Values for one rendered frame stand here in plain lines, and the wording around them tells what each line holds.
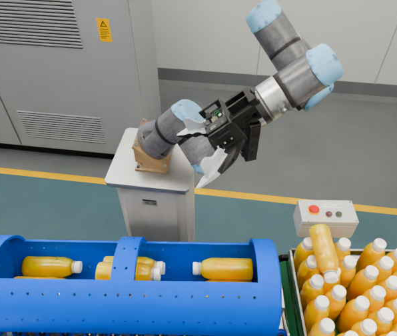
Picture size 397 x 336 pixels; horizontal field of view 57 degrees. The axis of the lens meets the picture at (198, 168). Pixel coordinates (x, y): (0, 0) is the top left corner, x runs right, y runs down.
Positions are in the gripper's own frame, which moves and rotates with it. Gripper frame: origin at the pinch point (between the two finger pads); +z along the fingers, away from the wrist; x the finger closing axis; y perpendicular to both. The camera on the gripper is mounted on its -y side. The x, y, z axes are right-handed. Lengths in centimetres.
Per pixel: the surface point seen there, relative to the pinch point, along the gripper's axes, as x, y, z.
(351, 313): 29, -69, -7
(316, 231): 4, -62, -11
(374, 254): 13, -80, -22
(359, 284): 21, -76, -13
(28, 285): 0, -7, 59
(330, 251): 12, -60, -11
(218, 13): -248, -148, -19
